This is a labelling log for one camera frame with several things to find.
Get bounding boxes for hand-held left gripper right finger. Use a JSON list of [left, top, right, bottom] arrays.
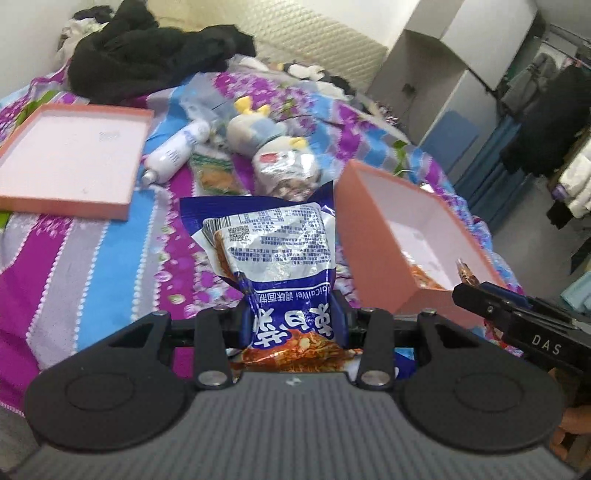
[[330, 291, 504, 389]]

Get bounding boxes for pink cardboard box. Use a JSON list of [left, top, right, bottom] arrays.
[[332, 159, 509, 329]]

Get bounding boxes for small brown snack packet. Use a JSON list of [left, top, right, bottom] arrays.
[[454, 257, 482, 286]]

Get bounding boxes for pink box lid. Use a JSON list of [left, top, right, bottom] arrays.
[[0, 103, 156, 221]]

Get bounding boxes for blue snack packet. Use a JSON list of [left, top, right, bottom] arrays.
[[178, 181, 366, 374]]

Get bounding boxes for white hanging garment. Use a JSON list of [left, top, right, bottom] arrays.
[[560, 147, 591, 219]]

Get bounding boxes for blue plush toy yellow ears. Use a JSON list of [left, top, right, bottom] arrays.
[[226, 95, 320, 160]]

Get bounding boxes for translucent blue plastic bag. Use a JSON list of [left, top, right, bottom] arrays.
[[179, 75, 237, 126]]

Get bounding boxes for grey striped hanging garment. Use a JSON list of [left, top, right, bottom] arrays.
[[500, 52, 563, 112]]

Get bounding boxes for green snack packet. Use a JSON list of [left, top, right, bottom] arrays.
[[191, 151, 244, 198]]

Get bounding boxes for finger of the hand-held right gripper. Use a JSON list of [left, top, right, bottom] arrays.
[[451, 281, 573, 325]]

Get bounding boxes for clear bag of dark snacks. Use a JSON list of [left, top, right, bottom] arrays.
[[252, 147, 322, 202]]

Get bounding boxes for floral purple bedsheet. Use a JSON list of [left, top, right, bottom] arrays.
[[0, 65, 527, 412]]

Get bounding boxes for blue padded board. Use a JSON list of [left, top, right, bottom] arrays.
[[417, 110, 482, 184]]

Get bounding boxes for grey crumpled bedding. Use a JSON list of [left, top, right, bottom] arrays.
[[228, 53, 289, 75]]

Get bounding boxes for black hanging coat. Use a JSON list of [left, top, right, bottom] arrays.
[[500, 64, 591, 177]]

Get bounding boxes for white spray bottle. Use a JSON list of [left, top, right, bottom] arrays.
[[140, 119, 211, 186]]

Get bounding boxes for black and white plush toy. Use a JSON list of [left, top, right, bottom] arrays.
[[281, 61, 352, 95]]

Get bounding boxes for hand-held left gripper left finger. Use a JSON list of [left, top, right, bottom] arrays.
[[74, 298, 253, 391]]

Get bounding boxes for blue hanging garment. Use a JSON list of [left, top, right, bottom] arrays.
[[470, 114, 520, 234]]

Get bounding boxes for quilted beige headboard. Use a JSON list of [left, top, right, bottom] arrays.
[[147, 0, 389, 89]]

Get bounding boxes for black jacket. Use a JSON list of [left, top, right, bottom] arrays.
[[67, 0, 257, 105]]

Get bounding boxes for grey wall cabinet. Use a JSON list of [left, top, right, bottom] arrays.
[[368, 0, 542, 145]]

